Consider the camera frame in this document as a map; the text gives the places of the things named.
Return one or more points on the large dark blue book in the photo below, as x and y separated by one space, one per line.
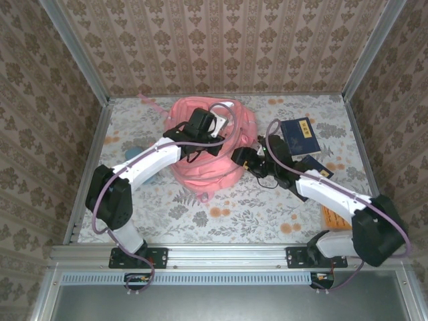
299 140

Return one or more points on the small dark blue book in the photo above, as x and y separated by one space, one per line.
317 165

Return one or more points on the pink student backpack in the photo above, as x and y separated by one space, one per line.
207 174

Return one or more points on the orange paperback book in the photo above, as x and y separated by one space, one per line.
334 219

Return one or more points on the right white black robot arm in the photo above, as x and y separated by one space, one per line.
327 190

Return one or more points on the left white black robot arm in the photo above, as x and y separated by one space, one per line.
160 160

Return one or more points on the floral table cloth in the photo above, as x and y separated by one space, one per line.
234 220

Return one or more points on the wide aluminium base beam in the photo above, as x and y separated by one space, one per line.
227 255

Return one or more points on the grey metal panel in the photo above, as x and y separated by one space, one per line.
217 304

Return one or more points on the thin aluminium wall rail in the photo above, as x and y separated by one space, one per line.
301 95

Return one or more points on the aluminium side rail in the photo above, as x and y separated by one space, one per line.
360 140
97 140

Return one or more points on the aluminium frame post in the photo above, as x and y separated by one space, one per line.
76 47
373 47

